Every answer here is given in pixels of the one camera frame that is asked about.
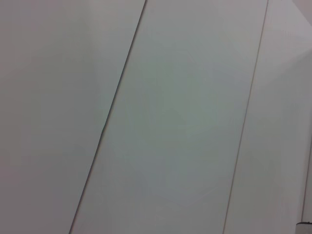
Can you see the grey box with dark rim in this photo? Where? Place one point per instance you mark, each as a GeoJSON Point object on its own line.
{"type": "Point", "coordinates": [304, 228]}

